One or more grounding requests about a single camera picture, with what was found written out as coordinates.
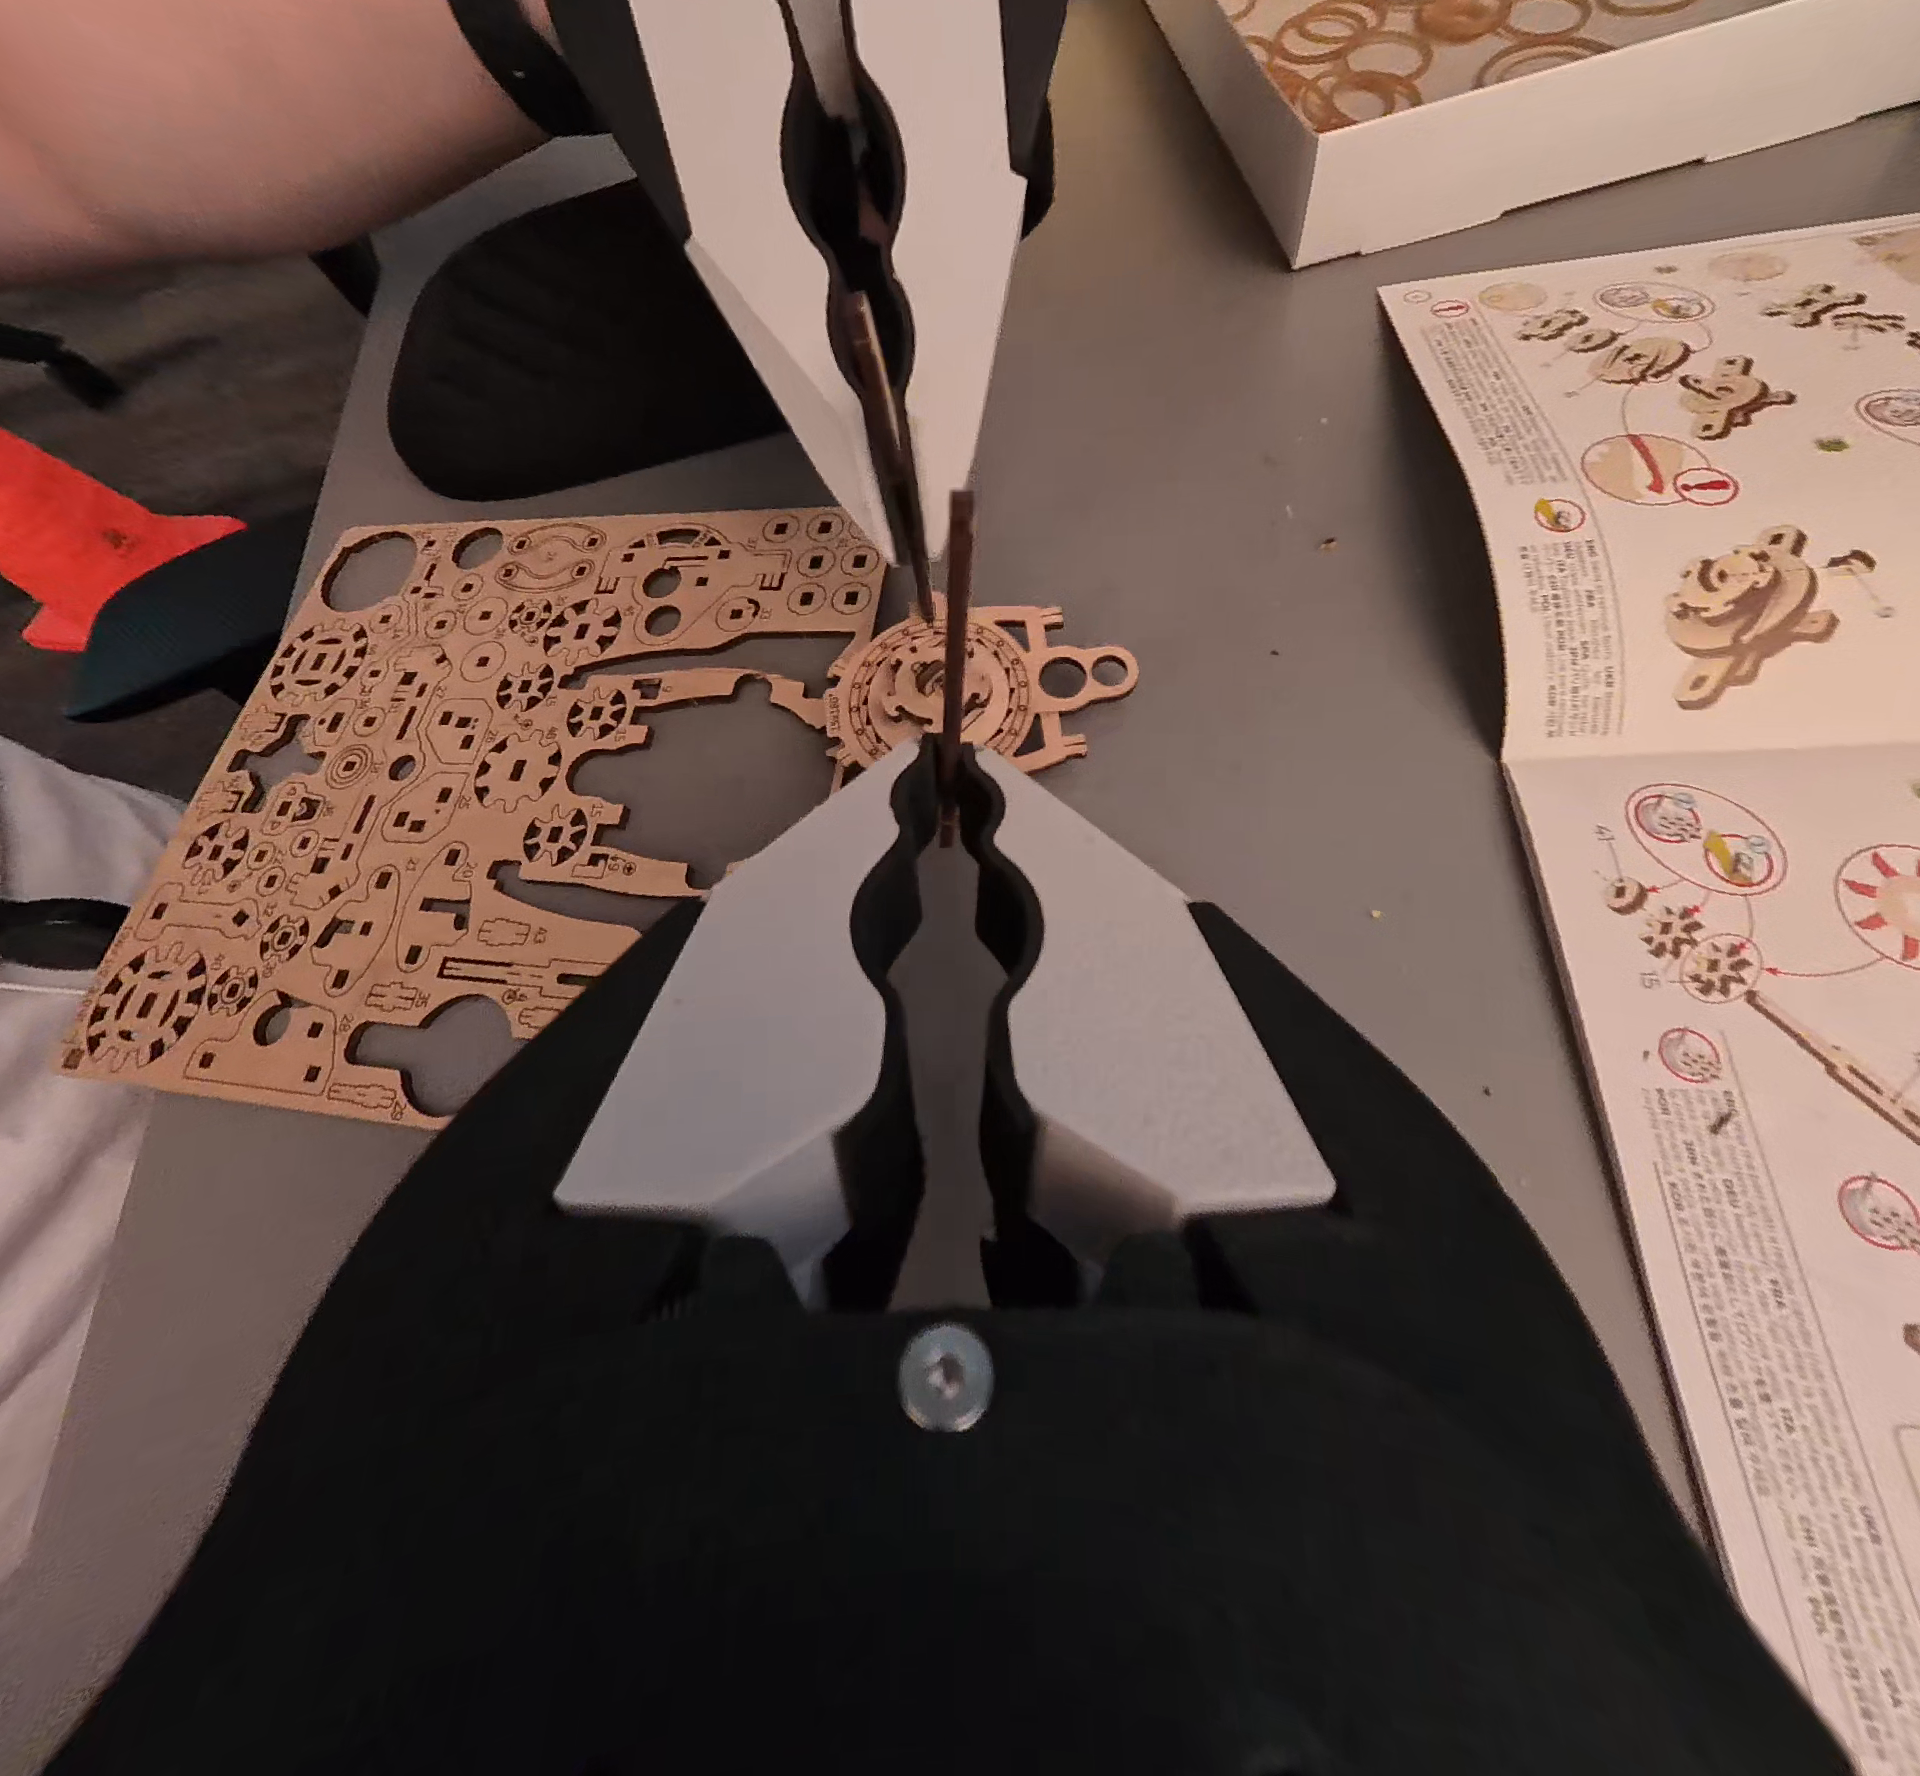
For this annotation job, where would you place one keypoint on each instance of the person's white shirt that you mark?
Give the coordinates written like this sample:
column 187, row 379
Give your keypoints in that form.
column 77, row 1205

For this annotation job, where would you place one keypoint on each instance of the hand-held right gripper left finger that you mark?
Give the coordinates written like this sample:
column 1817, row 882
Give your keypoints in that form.
column 720, row 1057

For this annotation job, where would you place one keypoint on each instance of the person's left forearm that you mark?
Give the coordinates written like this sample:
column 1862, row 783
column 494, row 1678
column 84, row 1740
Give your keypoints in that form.
column 90, row 81

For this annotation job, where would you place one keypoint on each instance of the paper instruction booklet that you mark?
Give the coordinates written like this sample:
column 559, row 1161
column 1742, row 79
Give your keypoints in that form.
column 1651, row 606

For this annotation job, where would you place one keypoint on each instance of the dark thin wooden model piece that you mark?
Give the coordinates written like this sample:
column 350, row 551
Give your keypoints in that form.
column 900, row 456

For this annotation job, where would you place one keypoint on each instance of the white cardboard box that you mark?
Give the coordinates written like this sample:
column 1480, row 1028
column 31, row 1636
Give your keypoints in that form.
column 1501, row 185

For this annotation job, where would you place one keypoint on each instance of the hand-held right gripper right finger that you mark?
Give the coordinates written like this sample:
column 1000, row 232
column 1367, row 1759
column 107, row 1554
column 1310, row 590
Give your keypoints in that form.
column 1154, row 1057

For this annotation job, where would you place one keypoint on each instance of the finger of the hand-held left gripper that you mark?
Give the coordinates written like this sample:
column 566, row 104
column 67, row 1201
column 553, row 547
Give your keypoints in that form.
column 720, row 157
column 962, row 157

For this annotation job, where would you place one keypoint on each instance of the person's left hand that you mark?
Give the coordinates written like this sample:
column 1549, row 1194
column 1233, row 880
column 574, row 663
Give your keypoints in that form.
column 329, row 36

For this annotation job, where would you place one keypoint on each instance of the orange and teal cloth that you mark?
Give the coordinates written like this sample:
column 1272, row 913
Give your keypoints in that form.
column 90, row 532

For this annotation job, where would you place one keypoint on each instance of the laser-cut wooden parts sheet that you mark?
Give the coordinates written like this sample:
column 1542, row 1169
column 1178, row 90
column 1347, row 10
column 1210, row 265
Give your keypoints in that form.
column 452, row 818

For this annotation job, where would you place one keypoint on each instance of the round wooden model assembly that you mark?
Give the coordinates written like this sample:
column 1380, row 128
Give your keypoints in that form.
column 1021, row 689

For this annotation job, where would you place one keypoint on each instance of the pile of tan rubber bands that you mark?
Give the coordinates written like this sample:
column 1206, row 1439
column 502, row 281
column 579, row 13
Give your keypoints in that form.
column 1359, row 95

